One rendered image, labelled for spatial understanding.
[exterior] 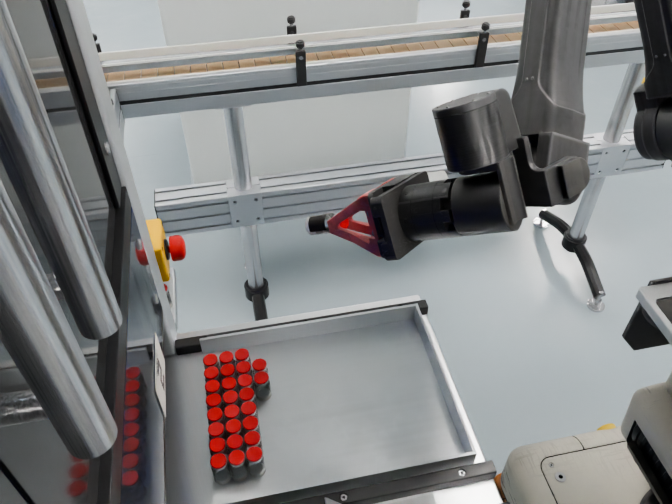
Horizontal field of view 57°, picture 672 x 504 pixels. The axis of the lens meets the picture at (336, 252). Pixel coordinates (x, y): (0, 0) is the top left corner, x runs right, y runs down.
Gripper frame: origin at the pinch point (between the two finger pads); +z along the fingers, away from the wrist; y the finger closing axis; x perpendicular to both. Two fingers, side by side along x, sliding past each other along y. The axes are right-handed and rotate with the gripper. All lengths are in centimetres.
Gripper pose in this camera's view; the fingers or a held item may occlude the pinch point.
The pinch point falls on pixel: (340, 222)
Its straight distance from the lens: 68.6
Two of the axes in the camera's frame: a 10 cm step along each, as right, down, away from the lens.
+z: -8.0, 0.8, 6.0
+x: 2.7, 9.3, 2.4
